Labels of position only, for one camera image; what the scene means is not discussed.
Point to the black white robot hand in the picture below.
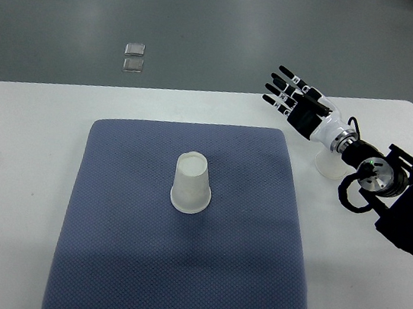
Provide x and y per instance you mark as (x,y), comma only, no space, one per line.
(308,111)

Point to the white paper cup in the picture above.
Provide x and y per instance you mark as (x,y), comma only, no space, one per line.
(190,192)
(330,164)

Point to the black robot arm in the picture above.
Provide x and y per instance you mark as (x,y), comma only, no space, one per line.
(384,184)

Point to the white paper cup on mat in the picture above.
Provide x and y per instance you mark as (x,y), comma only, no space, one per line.
(190,192)

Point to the upper metal floor plate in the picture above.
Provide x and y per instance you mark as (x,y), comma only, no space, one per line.
(134,49)

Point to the metal floor plate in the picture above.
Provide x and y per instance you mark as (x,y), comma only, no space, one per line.
(132,65)
(134,49)

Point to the lower metal floor plate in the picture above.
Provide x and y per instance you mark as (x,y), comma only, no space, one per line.
(132,65)

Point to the blue textured fabric mat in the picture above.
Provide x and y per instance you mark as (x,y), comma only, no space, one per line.
(123,245)

